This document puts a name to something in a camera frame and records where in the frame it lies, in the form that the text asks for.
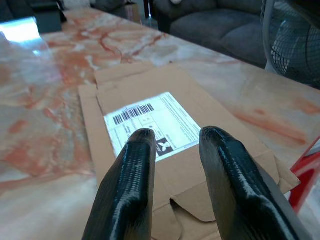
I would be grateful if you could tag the red and white box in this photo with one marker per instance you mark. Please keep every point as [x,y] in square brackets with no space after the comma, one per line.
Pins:
[306,172]

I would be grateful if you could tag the dark box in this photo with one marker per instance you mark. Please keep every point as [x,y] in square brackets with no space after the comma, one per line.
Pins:
[47,21]

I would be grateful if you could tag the flattened brown cardboard box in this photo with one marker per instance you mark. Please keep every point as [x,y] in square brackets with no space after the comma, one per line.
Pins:
[180,82]

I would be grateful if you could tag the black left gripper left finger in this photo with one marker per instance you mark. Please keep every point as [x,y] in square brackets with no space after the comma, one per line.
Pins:
[130,190]

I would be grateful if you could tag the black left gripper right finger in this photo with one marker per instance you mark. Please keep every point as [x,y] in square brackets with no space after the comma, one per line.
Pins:
[237,190]

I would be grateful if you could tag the grey fabric sofa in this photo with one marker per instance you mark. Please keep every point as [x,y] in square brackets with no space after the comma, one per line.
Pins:
[220,27]

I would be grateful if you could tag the grey grille standing fan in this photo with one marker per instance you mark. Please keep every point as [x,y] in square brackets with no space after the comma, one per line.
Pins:
[292,47]

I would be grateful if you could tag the small brown cardboard carton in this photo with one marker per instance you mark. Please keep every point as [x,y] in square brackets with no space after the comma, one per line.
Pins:
[132,12]

